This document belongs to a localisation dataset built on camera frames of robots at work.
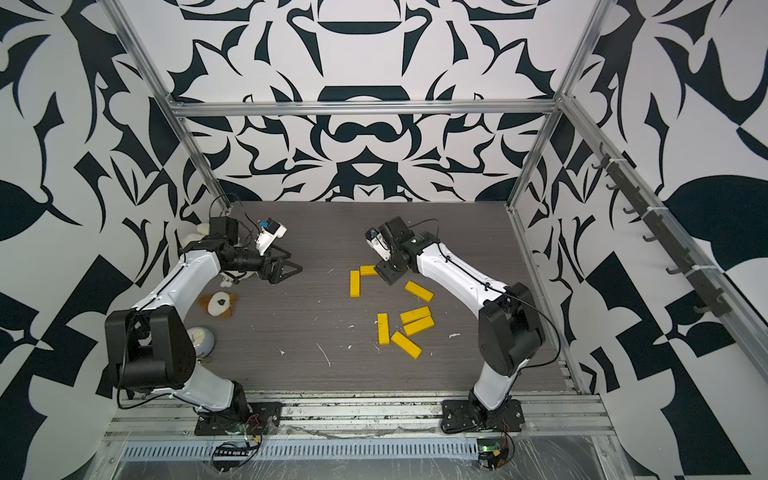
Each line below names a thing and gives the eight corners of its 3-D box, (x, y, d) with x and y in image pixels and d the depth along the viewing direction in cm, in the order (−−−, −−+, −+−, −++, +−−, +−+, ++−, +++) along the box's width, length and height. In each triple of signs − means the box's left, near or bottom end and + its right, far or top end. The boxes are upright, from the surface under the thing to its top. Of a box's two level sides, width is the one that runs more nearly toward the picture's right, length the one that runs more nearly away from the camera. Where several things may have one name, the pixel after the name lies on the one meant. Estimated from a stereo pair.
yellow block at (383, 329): (377, 345, 88) (377, 342, 86) (377, 316, 93) (377, 313, 91) (389, 345, 88) (389, 342, 86) (389, 316, 93) (389, 313, 91)
